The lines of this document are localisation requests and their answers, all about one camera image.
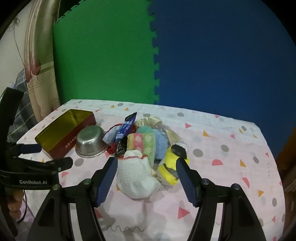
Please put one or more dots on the light blue fluffy sock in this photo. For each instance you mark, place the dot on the light blue fluffy sock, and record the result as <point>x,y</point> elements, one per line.
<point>161,143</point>

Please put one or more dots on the red and gold tin box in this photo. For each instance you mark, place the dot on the red and gold tin box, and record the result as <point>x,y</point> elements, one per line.
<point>62,141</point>

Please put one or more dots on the green foam mat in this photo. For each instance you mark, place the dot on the green foam mat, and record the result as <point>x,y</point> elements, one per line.
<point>101,53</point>

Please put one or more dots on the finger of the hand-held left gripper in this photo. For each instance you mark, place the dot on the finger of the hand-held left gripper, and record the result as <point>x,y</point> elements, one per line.
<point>60,163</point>
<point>30,148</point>

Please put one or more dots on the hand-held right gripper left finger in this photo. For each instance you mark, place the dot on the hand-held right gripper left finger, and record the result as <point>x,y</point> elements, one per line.
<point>107,178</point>

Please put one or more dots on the orange foam mat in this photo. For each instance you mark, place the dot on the orange foam mat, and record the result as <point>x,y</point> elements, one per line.
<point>288,146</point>

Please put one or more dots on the wooden frame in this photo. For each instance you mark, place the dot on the wooden frame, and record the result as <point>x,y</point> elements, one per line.
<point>289,178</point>

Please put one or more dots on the yellow and black plush toy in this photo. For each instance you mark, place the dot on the yellow and black plush toy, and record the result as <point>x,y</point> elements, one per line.
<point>170,160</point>

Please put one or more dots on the bag of cotton swabs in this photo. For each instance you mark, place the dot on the bag of cotton swabs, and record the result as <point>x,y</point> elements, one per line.
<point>173,138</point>

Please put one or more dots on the blue foam mat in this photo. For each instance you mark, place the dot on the blue foam mat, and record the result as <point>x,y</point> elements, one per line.
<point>219,58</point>

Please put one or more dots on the pink and green striped towel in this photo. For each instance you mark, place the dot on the pink and green striped towel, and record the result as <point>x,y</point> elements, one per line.
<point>141,141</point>

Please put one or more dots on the pink patterned tablecloth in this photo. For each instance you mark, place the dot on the pink patterned tablecloth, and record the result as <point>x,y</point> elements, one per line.
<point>219,166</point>

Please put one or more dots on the person's left hand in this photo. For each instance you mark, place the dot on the person's left hand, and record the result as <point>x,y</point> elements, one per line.
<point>14,204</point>

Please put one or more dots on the cream scrunchie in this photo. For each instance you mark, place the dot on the cream scrunchie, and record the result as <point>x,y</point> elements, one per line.
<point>149,121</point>

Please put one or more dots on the blue and black snack packet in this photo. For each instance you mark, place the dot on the blue and black snack packet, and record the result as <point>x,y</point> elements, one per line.
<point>125,126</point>

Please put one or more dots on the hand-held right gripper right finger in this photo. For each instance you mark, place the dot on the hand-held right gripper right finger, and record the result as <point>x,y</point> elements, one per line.
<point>185,178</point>

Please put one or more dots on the white plastic wrapper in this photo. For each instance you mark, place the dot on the white plastic wrapper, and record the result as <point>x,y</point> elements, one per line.
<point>109,137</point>

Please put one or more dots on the plaid cloth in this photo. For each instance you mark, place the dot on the plaid cloth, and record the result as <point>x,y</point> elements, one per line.
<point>22,109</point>

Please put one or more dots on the stainless steel bowl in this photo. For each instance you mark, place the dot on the stainless steel bowl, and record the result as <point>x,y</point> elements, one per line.
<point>90,141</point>

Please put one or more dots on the teal fluffy sock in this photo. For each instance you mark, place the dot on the teal fluffy sock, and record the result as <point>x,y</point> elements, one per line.
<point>144,129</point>

